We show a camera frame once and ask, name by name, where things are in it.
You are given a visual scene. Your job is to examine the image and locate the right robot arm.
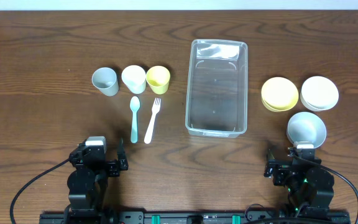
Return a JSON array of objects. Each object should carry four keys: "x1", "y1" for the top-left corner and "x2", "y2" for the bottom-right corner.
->
[{"x1": 264, "y1": 147, "x2": 334, "y2": 221}]

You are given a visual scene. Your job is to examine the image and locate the mint green plastic spoon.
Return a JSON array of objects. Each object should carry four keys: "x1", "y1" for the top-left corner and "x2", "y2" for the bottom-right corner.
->
[{"x1": 130, "y1": 96, "x2": 140, "y2": 143}]

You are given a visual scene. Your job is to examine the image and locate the black mounting rail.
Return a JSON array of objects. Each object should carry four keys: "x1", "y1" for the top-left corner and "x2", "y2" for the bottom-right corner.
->
[{"x1": 39, "y1": 210, "x2": 351, "y2": 224}]

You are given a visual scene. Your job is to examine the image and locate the grey plastic cup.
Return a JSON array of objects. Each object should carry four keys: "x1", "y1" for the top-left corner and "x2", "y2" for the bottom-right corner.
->
[{"x1": 91, "y1": 67, "x2": 119, "y2": 96}]

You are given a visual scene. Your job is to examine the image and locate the yellow plastic bowl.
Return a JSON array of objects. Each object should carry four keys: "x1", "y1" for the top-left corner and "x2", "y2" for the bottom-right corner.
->
[{"x1": 261, "y1": 77, "x2": 299, "y2": 112}]

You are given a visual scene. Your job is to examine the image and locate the clear plastic container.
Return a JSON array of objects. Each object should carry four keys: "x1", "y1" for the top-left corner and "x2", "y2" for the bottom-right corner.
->
[{"x1": 185, "y1": 39, "x2": 248, "y2": 138}]

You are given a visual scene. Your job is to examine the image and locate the white plastic bowl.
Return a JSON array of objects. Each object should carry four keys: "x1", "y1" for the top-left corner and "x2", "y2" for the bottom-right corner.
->
[{"x1": 300, "y1": 76, "x2": 339, "y2": 111}]

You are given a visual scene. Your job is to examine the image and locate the yellow plastic cup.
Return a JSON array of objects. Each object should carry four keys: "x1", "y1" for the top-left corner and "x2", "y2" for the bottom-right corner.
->
[{"x1": 146, "y1": 65, "x2": 170, "y2": 95}]

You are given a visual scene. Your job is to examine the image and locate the white plastic cup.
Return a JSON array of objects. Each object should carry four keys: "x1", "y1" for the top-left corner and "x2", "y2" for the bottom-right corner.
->
[{"x1": 121, "y1": 65, "x2": 146, "y2": 94}]

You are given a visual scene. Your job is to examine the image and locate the white plastic fork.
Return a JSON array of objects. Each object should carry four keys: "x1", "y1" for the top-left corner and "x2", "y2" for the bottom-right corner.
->
[{"x1": 144, "y1": 98, "x2": 161, "y2": 144}]

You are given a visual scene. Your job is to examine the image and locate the grey plastic bowl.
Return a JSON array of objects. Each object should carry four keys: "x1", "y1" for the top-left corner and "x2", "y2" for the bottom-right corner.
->
[{"x1": 287, "y1": 112, "x2": 327, "y2": 148}]

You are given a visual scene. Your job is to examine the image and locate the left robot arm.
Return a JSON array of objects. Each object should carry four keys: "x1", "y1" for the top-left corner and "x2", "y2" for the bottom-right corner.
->
[{"x1": 67, "y1": 136, "x2": 129, "y2": 223}]

